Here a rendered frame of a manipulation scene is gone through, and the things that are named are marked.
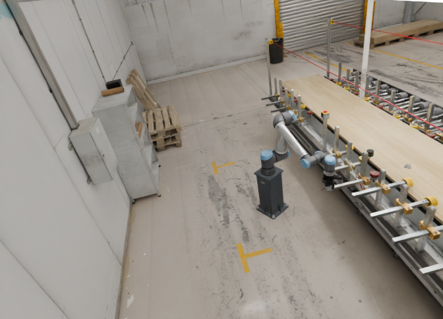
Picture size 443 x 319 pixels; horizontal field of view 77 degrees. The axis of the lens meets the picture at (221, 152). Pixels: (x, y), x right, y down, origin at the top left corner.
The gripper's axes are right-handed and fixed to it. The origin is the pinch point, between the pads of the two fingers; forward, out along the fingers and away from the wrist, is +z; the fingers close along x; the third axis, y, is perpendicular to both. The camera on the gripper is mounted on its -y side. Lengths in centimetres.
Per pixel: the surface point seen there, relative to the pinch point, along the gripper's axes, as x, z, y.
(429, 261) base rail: 82, 13, -33
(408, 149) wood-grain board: -21, -7, -92
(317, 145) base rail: -94, 13, -31
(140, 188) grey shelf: -161, 58, 215
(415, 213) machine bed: 41, 10, -53
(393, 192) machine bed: 14, 8, -53
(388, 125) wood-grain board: -72, -7, -107
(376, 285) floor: 51, 83, -21
